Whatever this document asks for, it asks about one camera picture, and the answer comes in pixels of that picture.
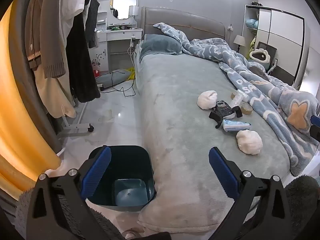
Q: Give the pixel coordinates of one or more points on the wall socket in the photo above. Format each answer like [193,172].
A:
[231,28]

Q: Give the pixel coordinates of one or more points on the blue-grey pillow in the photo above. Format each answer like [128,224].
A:
[160,45]

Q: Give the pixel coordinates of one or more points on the black hanging garment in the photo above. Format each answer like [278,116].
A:
[80,67]

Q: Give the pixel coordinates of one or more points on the grey curtain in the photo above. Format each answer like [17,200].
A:
[47,130]

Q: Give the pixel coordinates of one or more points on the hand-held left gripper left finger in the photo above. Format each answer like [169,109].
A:
[97,172]

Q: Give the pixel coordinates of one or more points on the orange curtain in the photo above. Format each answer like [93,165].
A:
[15,105]

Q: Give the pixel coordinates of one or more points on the cream coat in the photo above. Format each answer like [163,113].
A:
[52,97]

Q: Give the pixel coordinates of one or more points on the white hanging garment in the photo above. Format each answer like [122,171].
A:
[72,2]

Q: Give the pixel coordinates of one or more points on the yellow plastic bag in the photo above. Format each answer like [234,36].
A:
[131,73]

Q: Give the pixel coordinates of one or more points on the white and black wardrobe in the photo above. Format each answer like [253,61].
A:
[282,35]

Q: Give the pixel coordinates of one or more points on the white dressing table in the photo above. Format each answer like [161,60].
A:
[117,36]

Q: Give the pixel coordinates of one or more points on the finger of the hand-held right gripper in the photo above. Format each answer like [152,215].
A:
[315,128]

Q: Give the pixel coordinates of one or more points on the grey upholstered headboard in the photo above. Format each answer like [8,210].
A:
[180,20]

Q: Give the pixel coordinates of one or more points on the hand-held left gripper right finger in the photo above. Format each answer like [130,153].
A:
[222,172]

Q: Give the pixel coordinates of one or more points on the black snack packet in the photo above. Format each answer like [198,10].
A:
[223,108]

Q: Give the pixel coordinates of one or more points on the red packet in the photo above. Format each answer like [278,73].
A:
[96,73]

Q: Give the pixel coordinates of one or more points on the oval mirror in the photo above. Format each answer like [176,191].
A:
[125,5]

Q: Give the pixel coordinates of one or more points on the bed with grey-green sheet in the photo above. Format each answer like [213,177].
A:
[175,117]

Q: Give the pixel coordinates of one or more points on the white paper wad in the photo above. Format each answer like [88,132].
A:
[206,100]
[250,142]

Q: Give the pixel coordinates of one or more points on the grey flat floor appliance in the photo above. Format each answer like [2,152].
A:
[112,77]

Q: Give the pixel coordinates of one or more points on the crushed blue label plastic bottle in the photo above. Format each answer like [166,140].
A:
[235,125]

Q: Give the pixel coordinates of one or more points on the bedside lamp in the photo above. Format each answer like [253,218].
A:
[239,40]

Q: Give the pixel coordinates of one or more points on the white clothes rack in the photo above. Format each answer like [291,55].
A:
[75,126]

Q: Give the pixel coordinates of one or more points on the dark teal trash bin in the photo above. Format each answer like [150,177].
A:
[130,165]

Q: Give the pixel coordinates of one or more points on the blue patterned fleece blanket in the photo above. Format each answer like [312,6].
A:
[275,100]

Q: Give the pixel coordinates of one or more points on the white green plush toy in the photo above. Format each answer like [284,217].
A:
[258,59]

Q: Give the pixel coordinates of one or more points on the grey knit vest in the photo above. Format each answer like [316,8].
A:
[92,17]

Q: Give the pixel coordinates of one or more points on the white table lamp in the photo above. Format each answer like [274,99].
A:
[133,11]

